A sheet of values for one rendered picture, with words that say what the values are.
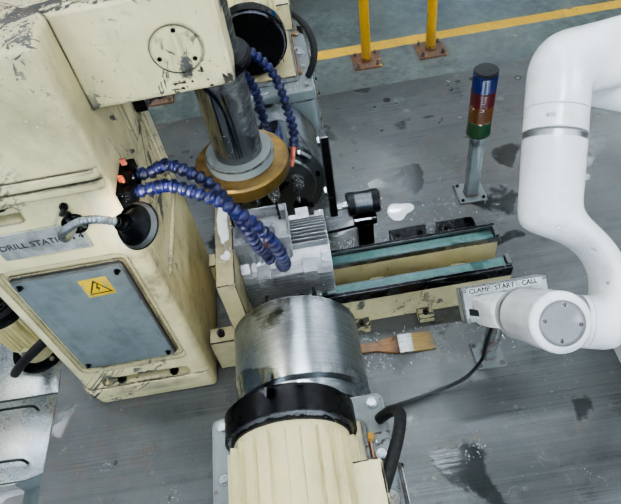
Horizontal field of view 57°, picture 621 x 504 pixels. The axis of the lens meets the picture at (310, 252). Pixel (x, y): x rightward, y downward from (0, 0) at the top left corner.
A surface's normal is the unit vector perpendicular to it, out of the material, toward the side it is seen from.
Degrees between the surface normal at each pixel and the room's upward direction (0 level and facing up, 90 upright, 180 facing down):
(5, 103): 90
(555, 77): 37
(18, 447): 0
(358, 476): 0
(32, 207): 90
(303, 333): 10
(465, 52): 0
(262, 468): 22
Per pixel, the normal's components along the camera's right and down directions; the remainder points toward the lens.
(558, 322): -0.02, -0.03
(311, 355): 0.11, -0.65
